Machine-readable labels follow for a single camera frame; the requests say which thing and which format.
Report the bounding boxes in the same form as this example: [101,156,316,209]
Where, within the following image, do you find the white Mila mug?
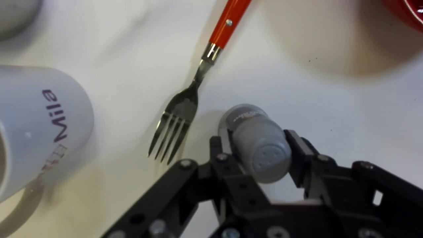
[0,65,95,238]

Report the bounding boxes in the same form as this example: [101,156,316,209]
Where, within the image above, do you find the red bowl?
[382,0,423,35]

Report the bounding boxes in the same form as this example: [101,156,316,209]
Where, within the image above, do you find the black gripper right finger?
[283,129,423,238]

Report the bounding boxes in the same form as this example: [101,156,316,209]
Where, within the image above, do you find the small grey bottle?
[217,103,294,185]

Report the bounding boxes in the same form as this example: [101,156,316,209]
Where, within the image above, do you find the tall steel pot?
[0,0,44,43]

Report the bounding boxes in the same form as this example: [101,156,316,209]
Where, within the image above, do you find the red handled fork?
[147,0,254,167]

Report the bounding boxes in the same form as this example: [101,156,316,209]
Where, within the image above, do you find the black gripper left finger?
[102,135,274,238]

